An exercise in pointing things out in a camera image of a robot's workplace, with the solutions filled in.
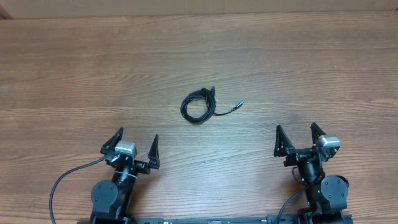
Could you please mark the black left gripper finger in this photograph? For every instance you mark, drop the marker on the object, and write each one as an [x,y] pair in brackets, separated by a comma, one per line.
[153,155]
[112,142]

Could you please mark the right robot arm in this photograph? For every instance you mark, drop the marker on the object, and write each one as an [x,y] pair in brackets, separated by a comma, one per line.
[326,195]

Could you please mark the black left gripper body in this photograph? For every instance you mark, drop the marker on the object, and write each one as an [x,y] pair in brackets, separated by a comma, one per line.
[134,163]

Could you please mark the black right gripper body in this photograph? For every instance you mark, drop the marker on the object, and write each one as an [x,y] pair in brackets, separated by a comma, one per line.
[302,154]

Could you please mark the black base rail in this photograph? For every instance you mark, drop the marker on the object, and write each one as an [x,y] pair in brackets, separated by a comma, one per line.
[211,221]

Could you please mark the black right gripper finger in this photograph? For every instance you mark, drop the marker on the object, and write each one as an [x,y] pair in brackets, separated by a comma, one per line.
[316,132]
[283,145]

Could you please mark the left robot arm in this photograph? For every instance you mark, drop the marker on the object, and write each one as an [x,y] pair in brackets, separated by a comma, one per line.
[111,198]

